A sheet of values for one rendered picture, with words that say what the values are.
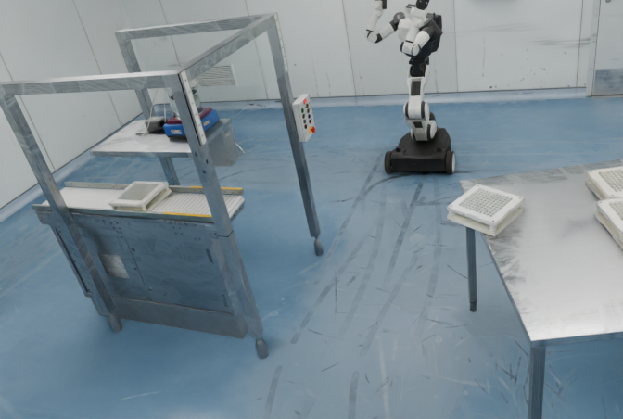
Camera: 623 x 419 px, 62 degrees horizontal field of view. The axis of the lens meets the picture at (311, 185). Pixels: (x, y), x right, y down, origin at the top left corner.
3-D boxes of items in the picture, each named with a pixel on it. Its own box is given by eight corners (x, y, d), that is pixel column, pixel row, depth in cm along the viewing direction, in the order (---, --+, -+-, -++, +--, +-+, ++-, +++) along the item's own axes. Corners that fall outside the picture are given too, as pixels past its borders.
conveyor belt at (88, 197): (245, 203, 290) (243, 195, 287) (222, 229, 270) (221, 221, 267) (66, 194, 342) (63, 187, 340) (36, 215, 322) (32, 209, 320)
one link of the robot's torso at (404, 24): (425, 47, 455) (422, 6, 438) (449, 54, 427) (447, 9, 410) (395, 57, 447) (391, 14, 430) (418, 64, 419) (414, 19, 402)
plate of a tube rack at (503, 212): (525, 201, 235) (525, 197, 234) (494, 227, 223) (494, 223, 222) (477, 186, 253) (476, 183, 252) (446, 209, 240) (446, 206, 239)
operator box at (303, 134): (315, 130, 345) (309, 93, 333) (307, 142, 332) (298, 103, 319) (308, 130, 347) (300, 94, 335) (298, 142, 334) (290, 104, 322)
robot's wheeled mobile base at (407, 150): (403, 141, 512) (400, 109, 496) (458, 141, 492) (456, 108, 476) (388, 173, 462) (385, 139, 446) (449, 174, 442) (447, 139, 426)
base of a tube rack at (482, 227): (525, 210, 238) (525, 206, 236) (494, 236, 225) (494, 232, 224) (477, 196, 255) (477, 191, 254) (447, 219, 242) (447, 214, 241)
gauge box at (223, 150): (240, 157, 280) (231, 123, 271) (231, 167, 272) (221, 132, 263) (206, 157, 289) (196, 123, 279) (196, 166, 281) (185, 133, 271)
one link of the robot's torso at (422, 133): (413, 130, 476) (403, 98, 437) (436, 129, 469) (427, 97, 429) (412, 145, 470) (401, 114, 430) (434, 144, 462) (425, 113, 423)
